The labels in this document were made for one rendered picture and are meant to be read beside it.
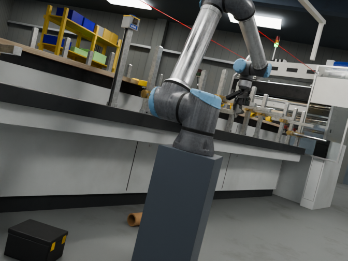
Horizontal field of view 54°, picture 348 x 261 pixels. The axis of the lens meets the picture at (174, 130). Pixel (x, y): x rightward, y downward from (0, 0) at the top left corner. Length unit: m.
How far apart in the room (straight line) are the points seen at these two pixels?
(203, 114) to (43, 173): 1.06
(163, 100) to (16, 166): 0.91
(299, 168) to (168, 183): 3.38
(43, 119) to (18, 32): 11.44
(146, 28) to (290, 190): 7.40
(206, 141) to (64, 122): 0.77
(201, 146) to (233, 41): 8.63
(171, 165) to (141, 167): 1.11
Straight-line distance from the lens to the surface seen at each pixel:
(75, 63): 2.00
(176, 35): 10.39
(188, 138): 1.46
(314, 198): 4.50
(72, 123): 1.87
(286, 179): 4.75
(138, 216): 2.18
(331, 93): 4.51
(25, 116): 1.75
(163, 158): 1.44
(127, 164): 2.44
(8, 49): 1.40
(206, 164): 1.40
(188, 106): 1.48
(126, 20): 2.01
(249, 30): 1.91
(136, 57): 10.64
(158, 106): 1.57
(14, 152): 1.99
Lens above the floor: 0.75
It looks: 3 degrees down
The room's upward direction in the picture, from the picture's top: 13 degrees clockwise
